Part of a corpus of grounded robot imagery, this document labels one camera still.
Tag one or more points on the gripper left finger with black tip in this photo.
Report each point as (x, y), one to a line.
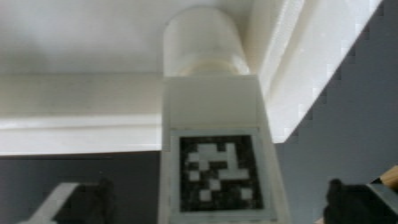
(78, 204)

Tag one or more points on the white square table top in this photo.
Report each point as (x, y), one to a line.
(124, 67)

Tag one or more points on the gripper right finger with black tip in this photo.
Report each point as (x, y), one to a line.
(355, 206)

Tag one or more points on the white table leg with tag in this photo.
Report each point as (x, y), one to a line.
(220, 183)

